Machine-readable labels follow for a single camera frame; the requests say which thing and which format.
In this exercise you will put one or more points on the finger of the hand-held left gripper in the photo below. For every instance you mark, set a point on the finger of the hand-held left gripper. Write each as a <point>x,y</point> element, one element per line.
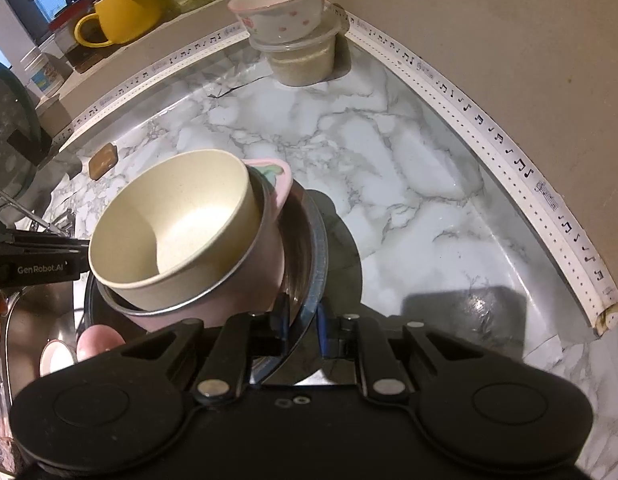
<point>49,241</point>

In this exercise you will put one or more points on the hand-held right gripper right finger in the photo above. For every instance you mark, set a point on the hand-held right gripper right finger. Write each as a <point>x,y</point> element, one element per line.
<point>323,332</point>

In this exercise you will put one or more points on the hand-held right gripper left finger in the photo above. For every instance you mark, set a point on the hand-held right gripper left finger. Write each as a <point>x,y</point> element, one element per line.
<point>239,350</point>

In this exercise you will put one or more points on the steel basin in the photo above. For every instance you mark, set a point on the steel basin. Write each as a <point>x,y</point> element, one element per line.
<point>301,240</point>

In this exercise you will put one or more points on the pink steel pot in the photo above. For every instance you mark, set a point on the pink steel pot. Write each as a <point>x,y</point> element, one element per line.
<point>266,255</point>

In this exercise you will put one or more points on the beige bowl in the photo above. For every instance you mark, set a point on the beige bowl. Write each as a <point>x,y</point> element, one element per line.
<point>189,240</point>

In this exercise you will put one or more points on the steel sink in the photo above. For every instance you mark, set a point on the steel sink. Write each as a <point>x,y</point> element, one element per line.
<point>34,320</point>

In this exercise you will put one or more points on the brown soap bar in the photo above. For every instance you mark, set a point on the brown soap bar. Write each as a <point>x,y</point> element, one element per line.
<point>103,160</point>

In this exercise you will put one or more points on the clear plastic bag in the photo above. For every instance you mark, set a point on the clear plastic bag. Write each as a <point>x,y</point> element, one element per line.
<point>0,420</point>

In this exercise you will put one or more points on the small white labelled jar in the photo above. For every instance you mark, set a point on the small white labelled jar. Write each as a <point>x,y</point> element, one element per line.
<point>43,75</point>

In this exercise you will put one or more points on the music note edge strip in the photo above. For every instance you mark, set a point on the music note edge strip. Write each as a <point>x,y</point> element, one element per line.
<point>154,67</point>
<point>529,170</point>

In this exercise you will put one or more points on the yellow mug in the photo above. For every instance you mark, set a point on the yellow mug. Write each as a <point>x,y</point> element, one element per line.
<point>129,12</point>

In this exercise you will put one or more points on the clear plastic container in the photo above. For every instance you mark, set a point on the clear plastic container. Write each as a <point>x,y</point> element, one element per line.
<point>304,62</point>

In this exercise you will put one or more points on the white floral bowl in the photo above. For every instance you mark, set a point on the white floral bowl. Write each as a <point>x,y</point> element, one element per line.
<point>284,15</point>

